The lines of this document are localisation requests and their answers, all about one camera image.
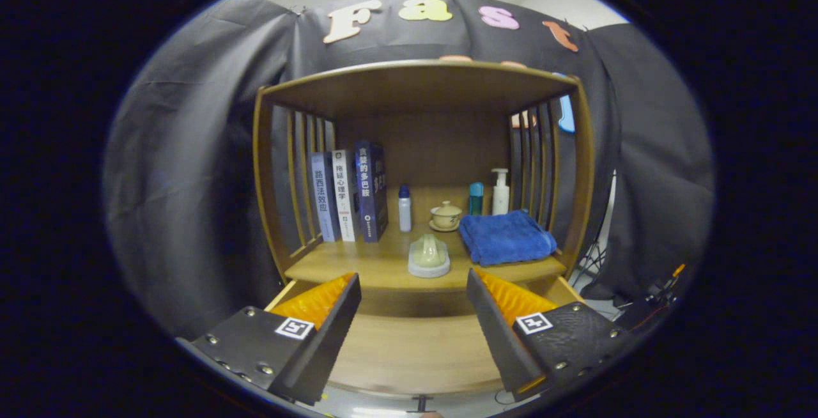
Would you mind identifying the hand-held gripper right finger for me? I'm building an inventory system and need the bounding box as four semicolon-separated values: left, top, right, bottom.
466;269;633;403

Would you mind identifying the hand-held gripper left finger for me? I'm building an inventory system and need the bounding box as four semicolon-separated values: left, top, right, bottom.
176;272;362;406

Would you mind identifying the wooden drawer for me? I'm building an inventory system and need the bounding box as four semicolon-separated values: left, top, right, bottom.
265;275;585;415

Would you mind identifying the wooden countertop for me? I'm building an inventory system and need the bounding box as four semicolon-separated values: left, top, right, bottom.
284;185;568;292

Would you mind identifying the wooden cabinet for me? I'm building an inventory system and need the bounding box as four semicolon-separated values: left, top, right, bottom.
252;59;596;291

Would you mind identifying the blue folded towel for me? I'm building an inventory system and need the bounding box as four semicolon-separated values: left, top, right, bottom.
458;209;558;268

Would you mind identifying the beige lidded tea cup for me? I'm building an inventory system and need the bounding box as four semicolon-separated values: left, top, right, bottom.
429;201;463;233

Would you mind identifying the white pump bottle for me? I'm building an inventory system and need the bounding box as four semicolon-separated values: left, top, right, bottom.
491;168;511;216

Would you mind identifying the light blue book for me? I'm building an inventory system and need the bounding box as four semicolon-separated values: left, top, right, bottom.
309;152;341;243

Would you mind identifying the white book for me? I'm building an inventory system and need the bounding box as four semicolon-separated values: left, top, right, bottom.
331;150;359;243

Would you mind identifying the white bottle blue cap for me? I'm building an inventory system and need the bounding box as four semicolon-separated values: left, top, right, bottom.
398;184;413;233

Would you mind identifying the dark blue book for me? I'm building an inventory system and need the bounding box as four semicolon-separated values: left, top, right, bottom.
355;141;389;243

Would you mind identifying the black backdrop cloth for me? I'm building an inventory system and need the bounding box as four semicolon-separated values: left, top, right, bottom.
102;0;715;342

